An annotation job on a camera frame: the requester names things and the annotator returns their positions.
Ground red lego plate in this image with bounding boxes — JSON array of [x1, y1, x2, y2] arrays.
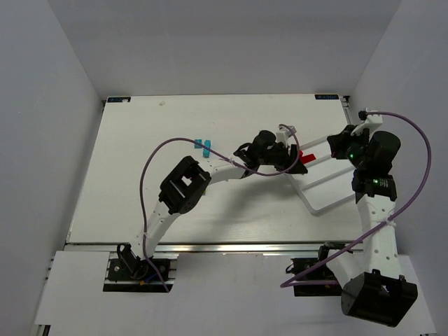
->
[[299, 151, 316, 165]]

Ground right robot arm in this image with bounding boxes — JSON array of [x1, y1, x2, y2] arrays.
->
[[321, 125, 418, 328]]

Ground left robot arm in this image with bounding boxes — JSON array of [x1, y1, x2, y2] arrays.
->
[[117, 125, 308, 281]]

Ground white divided sorting tray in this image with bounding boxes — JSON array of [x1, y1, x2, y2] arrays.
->
[[286, 137, 355, 216]]

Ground right blue corner label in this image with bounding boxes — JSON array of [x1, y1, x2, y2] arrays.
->
[[314, 94, 340, 100]]

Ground blue corner label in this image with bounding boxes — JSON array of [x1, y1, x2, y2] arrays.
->
[[106, 97, 131, 104], [314, 94, 340, 100]]

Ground blue long lego brick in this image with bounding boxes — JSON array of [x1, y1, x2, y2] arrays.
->
[[202, 140, 211, 158]]

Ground left blue corner label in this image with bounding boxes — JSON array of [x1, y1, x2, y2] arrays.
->
[[106, 97, 131, 104]]

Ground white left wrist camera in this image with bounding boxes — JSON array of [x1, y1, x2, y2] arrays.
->
[[276, 124, 297, 147]]

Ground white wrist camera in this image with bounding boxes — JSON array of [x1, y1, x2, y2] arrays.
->
[[351, 109, 383, 136], [276, 124, 297, 147]]

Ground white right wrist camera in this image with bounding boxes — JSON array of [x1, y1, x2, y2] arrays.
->
[[351, 109, 383, 136]]

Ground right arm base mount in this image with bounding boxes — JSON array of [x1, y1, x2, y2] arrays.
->
[[285, 258, 342, 298]]

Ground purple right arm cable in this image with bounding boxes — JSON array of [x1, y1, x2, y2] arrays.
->
[[281, 111, 432, 288]]

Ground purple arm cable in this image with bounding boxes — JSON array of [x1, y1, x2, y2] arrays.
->
[[139, 124, 300, 292], [281, 111, 432, 288]]

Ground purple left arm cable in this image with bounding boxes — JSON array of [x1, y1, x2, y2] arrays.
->
[[139, 124, 300, 292]]

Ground aluminium front table rail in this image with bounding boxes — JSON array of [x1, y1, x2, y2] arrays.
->
[[64, 241, 396, 256]]

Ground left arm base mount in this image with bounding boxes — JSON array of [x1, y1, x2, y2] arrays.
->
[[103, 257, 177, 293]]

